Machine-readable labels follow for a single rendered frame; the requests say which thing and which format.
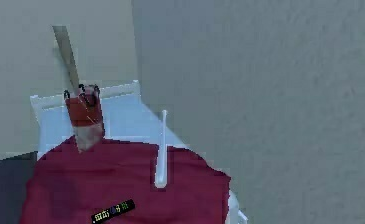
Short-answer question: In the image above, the white bed with red blanket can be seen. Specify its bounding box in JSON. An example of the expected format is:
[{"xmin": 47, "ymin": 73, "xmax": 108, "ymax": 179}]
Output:
[{"xmin": 19, "ymin": 79, "xmax": 250, "ymax": 224}]

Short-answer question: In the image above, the white baseball bat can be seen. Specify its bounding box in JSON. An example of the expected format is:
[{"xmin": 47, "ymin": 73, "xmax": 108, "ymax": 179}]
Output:
[{"xmin": 153, "ymin": 109, "xmax": 169, "ymax": 190}]

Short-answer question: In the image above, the black remote control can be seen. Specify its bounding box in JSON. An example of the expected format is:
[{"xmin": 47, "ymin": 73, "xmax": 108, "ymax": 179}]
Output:
[{"xmin": 90, "ymin": 198, "xmax": 137, "ymax": 224}]

